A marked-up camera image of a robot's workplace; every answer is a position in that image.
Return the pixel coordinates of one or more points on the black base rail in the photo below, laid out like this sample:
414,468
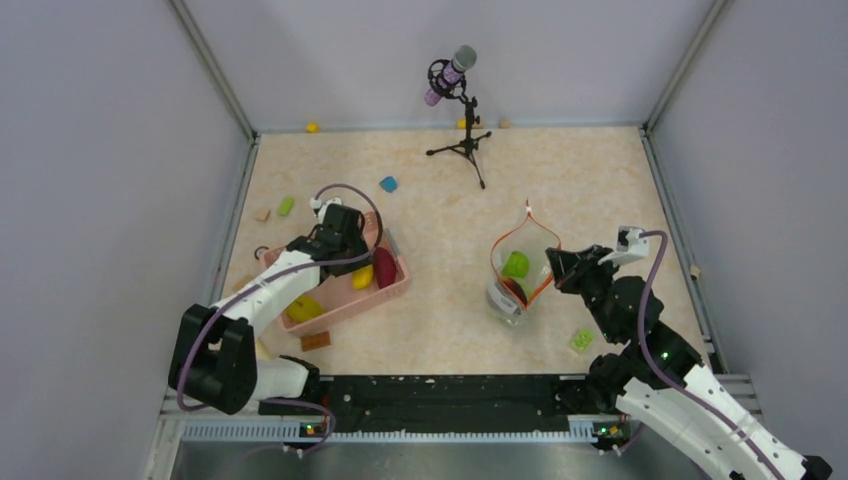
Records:
454,403

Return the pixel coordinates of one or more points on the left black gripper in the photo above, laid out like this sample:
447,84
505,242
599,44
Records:
361,247

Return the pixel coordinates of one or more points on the blue block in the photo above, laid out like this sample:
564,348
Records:
388,184

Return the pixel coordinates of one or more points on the light green lime toy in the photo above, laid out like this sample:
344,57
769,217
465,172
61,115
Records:
517,264

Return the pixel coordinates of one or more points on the pink plastic basket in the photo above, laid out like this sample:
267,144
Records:
342,302

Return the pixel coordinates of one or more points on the green lego brick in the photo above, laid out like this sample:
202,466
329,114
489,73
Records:
581,340

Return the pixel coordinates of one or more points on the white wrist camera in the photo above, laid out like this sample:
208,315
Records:
320,206
631,246

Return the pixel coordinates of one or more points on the dark red sweet potato toy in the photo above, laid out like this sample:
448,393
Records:
385,269

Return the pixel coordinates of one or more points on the yellow mango toy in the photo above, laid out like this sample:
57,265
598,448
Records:
362,278

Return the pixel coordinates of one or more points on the clear zip top bag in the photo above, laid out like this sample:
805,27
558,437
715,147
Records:
532,238

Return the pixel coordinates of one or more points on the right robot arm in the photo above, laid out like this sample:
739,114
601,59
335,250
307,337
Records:
662,382

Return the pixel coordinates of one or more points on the wooden rectangular block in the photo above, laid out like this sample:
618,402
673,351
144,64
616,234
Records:
241,283

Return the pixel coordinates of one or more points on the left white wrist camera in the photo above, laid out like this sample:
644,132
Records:
320,206

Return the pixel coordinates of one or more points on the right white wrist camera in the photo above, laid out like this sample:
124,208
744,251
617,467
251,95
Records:
631,246

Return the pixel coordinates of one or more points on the brown bear chocolate toy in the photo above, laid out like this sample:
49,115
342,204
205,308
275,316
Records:
503,282

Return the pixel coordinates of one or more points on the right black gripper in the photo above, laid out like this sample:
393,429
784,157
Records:
568,267

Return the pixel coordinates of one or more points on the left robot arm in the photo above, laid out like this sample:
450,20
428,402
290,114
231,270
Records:
214,361

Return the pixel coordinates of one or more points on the green cabbage toy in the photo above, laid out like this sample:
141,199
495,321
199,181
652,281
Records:
519,288

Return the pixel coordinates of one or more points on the green block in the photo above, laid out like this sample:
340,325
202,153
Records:
286,206

